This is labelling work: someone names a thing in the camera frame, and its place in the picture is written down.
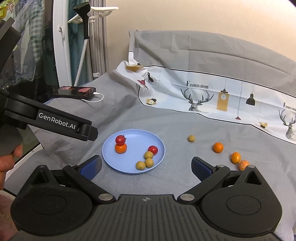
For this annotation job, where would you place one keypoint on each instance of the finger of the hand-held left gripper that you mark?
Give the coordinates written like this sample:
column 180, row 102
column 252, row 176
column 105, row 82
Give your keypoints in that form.
column 91, row 139

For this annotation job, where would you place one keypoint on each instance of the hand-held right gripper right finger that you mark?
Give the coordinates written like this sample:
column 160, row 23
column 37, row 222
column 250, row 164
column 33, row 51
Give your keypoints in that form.
column 201, row 169

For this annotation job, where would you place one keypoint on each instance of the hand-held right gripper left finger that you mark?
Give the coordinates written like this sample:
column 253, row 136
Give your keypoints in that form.
column 91, row 165

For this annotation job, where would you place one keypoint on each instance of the red cherry tomato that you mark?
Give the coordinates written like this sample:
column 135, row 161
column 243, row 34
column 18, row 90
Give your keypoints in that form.
column 153, row 149
column 120, row 146

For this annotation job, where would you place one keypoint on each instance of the blue plastic plate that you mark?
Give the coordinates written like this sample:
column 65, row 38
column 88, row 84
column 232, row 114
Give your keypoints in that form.
column 136, row 148

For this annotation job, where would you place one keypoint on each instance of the small tan longan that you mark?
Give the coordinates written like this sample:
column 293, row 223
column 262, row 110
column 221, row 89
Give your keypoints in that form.
column 140, row 165
column 148, row 155
column 149, row 162
column 191, row 144

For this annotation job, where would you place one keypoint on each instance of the person's left hand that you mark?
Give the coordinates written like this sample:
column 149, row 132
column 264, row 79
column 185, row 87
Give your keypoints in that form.
column 7, row 166

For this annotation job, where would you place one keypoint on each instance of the black smartphone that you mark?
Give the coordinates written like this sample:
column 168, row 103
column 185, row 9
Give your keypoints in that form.
column 74, row 91

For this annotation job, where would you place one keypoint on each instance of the grey bed sheet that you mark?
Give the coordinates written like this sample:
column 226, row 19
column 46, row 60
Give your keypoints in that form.
column 173, row 129

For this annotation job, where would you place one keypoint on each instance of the teal cloth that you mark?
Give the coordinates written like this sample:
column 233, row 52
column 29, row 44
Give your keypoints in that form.
column 72, row 46

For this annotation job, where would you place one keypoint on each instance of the white deer-print blanket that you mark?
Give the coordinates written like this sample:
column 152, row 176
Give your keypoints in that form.
column 173, row 92

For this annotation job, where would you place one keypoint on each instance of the plaid shirt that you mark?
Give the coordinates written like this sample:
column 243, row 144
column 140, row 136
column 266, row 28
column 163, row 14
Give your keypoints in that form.
column 34, row 34

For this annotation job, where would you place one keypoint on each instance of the grey curtain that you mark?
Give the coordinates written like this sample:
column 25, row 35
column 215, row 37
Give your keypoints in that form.
column 99, row 46

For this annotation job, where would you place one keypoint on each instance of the black garment steamer head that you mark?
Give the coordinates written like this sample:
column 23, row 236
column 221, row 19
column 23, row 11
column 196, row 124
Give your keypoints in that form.
column 86, row 20

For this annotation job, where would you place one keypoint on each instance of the white plastic hanger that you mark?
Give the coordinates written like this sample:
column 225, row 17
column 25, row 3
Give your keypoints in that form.
column 104, row 9

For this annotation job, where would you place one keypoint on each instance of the white round frame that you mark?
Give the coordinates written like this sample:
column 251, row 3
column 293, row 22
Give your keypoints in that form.
column 60, row 46

